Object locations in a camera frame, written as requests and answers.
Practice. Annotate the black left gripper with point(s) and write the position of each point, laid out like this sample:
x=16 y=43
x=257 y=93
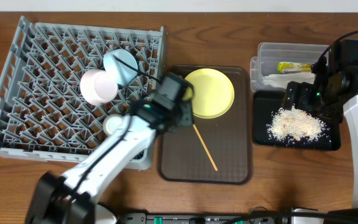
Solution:
x=184 y=115

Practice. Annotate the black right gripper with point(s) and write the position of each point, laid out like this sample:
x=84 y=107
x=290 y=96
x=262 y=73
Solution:
x=303 y=89

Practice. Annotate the yellow round plate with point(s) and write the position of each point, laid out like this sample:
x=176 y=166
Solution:
x=214 y=93

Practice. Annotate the wooden chopstick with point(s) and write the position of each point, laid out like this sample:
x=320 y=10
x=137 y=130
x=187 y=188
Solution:
x=205 y=147

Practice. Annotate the blue bowl with rice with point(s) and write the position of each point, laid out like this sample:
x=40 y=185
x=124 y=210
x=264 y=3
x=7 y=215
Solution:
x=121 y=64

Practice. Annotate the green snack wrapper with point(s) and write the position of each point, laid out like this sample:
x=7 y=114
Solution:
x=293 y=67

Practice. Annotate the white napkin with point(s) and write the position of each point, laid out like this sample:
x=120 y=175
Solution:
x=282 y=80

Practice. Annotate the small white cup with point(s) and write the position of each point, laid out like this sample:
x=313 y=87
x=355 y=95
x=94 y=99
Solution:
x=111 y=124

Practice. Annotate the pink bowl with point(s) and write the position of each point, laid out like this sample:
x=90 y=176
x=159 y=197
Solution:
x=98 y=87

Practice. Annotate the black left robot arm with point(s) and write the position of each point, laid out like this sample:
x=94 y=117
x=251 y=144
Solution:
x=74 y=196

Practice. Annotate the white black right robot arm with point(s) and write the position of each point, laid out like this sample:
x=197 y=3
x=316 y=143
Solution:
x=351 y=117

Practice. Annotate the brown serving tray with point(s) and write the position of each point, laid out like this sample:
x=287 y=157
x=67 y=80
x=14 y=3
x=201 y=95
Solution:
x=181 y=157

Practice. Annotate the clear plastic bin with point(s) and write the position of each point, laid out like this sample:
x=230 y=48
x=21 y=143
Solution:
x=270 y=54

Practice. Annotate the pile of white rice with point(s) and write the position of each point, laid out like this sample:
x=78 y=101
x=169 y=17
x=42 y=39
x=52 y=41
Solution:
x=295 y=125

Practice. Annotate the black plastic tray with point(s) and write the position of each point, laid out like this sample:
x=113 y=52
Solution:
x=266 y=104

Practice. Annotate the grey plastic dish rack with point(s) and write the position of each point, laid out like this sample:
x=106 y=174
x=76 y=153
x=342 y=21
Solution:
x=43 y=116

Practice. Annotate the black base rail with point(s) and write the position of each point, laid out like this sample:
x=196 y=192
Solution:
x=258 y=215

